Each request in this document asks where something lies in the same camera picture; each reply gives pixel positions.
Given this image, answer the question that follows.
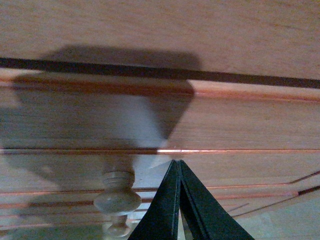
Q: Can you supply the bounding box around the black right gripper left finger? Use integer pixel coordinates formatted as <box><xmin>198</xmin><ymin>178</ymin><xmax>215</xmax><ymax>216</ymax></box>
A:
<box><xmin>128</xmin><ymin>160</ymin><xmax>181</xmax><ymax>240</ymax></box>

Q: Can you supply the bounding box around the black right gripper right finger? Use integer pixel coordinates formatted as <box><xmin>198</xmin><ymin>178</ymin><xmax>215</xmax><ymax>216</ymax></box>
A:
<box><xmin>178</xmin><ymin>160</ymin><xmax>253</xmax><ymax>240</ymax></box>

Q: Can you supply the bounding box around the lower drawer wooden knob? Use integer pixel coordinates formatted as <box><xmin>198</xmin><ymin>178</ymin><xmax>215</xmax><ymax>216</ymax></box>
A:
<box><xmin>107</xmin><ymin>215</ymin><xmax>131</xmax><ymax>238</ymax></box>

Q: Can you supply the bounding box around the drawer wooden knob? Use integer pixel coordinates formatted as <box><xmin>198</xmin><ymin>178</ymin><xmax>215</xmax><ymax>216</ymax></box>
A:
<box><xmin>107</xmin><ymin>215</ymin><xmax>131</xmax><ymax>238</ymax></box>
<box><xmin>93</xmin><ymin>171</ymin><xmax>142</xmax><ymax>216</ymax></box>

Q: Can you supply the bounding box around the upper drawer wooden knob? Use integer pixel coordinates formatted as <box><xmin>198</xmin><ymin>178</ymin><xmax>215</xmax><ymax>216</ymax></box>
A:
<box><xmin>93</xmin><ymin>171</ymin><xmax>142</xmax><ymax>216</ymax></box>

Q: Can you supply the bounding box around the wooden nightstand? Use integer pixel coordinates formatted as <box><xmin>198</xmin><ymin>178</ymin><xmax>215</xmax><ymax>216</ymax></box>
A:
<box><xmin>0</xmin><ymin>0</ymin><xmax>320</xmax><ymax>79</ymax></box>

